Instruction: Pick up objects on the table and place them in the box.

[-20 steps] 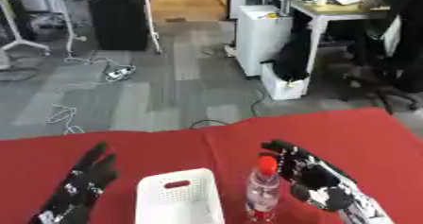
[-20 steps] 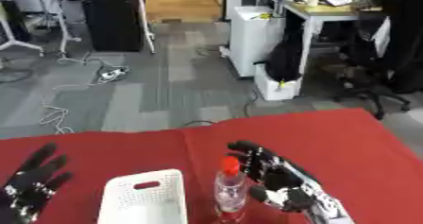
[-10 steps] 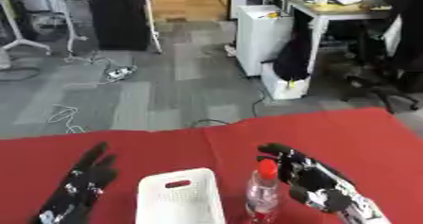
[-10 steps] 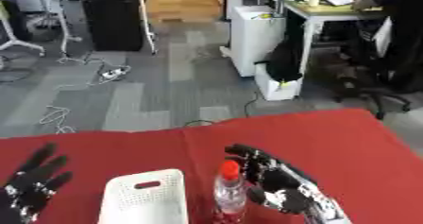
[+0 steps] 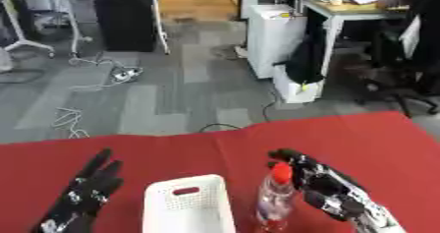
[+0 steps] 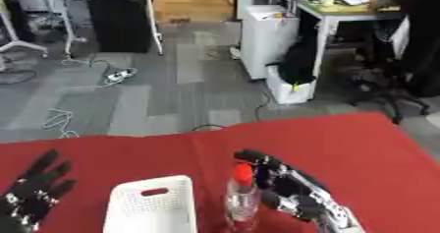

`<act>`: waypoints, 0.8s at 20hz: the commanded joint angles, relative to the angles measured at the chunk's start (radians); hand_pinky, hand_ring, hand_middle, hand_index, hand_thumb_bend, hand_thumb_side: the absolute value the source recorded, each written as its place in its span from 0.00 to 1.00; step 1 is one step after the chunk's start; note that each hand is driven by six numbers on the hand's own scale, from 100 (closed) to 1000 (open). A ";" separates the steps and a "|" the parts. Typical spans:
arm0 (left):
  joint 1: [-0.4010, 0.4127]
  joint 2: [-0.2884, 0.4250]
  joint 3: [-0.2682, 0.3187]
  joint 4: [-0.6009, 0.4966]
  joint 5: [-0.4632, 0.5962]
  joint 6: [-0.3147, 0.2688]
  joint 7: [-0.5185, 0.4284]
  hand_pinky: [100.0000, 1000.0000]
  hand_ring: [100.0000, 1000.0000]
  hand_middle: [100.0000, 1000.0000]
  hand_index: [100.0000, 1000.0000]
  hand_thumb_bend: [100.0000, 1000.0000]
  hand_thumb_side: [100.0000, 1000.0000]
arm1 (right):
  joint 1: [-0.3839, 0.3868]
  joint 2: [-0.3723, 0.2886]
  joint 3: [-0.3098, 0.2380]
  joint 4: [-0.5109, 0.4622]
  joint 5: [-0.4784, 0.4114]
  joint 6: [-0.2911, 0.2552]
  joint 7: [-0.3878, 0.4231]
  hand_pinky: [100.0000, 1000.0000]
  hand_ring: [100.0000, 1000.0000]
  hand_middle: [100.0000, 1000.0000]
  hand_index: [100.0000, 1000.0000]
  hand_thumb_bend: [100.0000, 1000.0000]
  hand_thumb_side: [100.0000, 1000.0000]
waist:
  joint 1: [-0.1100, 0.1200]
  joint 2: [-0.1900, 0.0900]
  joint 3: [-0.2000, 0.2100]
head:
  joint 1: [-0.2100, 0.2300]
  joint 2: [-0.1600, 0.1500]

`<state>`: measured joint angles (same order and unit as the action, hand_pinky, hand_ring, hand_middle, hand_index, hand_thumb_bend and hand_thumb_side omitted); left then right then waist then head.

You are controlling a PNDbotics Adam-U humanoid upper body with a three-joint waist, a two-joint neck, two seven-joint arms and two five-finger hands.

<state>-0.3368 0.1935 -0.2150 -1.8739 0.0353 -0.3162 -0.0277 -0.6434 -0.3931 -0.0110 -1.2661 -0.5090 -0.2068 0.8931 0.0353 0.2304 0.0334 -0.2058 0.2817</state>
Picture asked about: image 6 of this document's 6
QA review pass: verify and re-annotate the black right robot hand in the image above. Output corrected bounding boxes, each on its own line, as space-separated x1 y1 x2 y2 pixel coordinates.
232 148 330 223

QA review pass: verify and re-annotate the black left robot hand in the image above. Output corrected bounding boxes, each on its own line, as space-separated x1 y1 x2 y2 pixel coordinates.
0 148 80 233

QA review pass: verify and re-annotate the clear bottle with red cap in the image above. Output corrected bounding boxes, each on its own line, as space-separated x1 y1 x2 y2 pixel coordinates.
223 162 261 233

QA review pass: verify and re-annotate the white bin with black bag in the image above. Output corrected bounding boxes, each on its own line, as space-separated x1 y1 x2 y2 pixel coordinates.
262 43 320 105

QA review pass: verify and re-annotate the white perforated plastic basket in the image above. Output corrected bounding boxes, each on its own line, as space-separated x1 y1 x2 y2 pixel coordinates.
101 174 199 233

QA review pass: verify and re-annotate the white cabinet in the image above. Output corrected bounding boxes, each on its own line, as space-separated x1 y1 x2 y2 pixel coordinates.
239 4 303 81

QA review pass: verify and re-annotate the white power strip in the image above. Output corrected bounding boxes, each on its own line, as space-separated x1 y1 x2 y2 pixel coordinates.
101 67 139 87

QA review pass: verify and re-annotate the black office chair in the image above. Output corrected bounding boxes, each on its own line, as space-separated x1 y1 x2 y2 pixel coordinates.
342 20 433 125

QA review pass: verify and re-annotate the white chair base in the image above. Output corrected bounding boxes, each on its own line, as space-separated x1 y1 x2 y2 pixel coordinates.
0 0 52 60

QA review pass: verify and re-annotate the desk with cluttered top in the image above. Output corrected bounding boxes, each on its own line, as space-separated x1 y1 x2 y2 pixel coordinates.
268 0 406 81

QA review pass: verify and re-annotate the white desk with black cabinet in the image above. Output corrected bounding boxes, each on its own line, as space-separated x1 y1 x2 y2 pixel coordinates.
24 0 169 57

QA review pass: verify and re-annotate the person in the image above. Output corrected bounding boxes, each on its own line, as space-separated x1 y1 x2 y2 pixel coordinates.
367 0 440 97

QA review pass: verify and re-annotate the white cable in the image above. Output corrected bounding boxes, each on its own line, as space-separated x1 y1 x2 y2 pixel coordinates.
39 108 82 140

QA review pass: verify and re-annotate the black cable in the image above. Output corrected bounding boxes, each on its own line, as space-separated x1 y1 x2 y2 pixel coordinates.
191 88 275 133

